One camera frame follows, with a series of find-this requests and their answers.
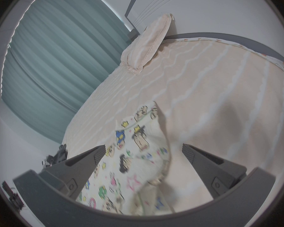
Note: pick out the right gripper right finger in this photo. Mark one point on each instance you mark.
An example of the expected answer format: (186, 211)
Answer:
(210, 171)

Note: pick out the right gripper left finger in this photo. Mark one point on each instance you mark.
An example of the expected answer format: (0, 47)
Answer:
(78, 169)

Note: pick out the white printed garment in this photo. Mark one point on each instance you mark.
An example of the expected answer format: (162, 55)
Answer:
(137, 169)

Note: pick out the pile of clothes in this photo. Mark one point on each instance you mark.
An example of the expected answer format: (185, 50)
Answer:
(58, 156)

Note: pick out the bed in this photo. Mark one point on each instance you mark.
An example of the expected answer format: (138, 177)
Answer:
(215, 91)

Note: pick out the blue-green curtain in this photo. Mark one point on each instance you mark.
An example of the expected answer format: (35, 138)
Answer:
(56, 67)

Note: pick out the cream pillow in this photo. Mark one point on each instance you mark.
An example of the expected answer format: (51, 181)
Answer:
(146, 44)

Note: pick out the grey bedside table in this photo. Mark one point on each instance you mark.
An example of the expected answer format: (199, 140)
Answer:
(133, 33)

